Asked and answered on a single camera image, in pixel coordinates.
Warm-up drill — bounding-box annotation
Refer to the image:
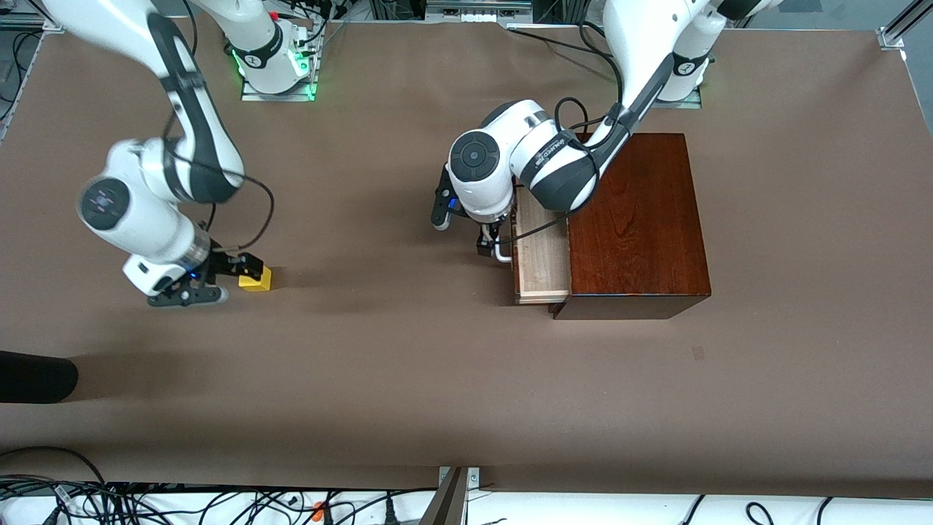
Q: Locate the dark brown wooden cabinet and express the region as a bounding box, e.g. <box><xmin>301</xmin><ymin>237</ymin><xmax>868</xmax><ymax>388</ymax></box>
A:
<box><xmin>550</xmin><ymin>133</ymin><xmax>711</xmax><ymax>320</ymax></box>

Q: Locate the aluminium frame rail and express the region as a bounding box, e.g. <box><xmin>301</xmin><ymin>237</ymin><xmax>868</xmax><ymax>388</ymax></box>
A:
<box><xmin>0</xmin><ymin>13</ymin><xmax>59</xmax><ymax>34</ymax></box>
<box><xmin>877</xmin><ymin>0</ymin><xmax>933</xmax><ymax>50</ymax></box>

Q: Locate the black rounded cylinder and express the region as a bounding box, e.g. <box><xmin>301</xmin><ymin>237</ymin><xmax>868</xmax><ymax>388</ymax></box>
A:
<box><xmin>0</xmin><ymin>350</ymin><xmax>79</xmax><ymax>404</ymax></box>

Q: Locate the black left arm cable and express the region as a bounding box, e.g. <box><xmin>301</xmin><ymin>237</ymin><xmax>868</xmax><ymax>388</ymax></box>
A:
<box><xmin>487</xmin><ymin>40</ymin><xmax>629</xmax><ymax>246</ymax></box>

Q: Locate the wooden drawer with white handle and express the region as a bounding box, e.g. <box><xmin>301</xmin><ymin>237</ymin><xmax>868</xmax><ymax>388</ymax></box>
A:
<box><xmin>494</xmin><ymin>186</ymin><xmax>571</xmax><ymax>306</ymax></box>

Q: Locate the grey power strip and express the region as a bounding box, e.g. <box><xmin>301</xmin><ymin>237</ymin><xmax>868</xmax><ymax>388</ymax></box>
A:
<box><xmin>426</xmin><ymin>0</ymin><xmax>533</xmax><ymax>23</ymax></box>

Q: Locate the black looped cable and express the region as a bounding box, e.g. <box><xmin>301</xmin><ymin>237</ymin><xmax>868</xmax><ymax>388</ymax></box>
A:
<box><xmin>0</xmin><ymin>446</ymin><xmax>110</xmax><ymax>504</ymax></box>

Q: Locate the black cable on table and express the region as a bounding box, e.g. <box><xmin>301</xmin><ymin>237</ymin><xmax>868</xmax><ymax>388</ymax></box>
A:
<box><xmin>509</xmin><ymin>25</ymin><xmax>620</xmax><ymax>61</ymax></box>

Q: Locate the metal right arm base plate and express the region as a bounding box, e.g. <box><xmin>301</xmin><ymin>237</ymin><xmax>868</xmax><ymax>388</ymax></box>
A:
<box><xmin>241</xmin><ymin>51</ymin><xmax>319</xmax><ymax>103</ymax></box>

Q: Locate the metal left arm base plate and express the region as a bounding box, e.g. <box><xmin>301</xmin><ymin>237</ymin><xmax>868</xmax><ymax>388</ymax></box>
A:
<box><xmin>652</xmin><ymin>86</ymin><xmax>703</xmax><ymax>110</ymax></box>

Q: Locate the metal table clamp bracket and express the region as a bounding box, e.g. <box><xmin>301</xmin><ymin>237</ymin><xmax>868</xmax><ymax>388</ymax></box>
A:
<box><xmin>419</xmin><ymin>467</ymin><xmax>482</xmax><ymax>525</ymax></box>

